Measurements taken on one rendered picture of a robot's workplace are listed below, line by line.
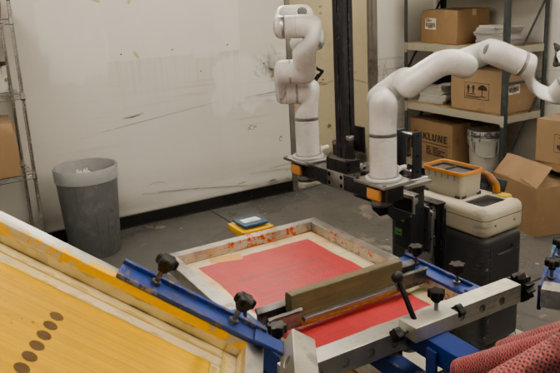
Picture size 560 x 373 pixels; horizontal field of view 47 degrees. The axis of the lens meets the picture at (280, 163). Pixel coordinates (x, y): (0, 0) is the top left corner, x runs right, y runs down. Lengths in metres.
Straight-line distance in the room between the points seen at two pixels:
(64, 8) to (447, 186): 3.23
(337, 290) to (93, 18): 3.76
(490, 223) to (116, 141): 3.31
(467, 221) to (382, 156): 0.65
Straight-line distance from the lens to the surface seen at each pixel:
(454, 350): 1.44
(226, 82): 5.50
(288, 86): 2.51
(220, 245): 2.14
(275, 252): 2.14
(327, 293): 1.67
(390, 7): 6.44
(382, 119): 2.17
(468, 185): 2.80
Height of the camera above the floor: 1.77
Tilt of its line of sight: 15 degrees down
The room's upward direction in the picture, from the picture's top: 3 degrees counter-clockwise
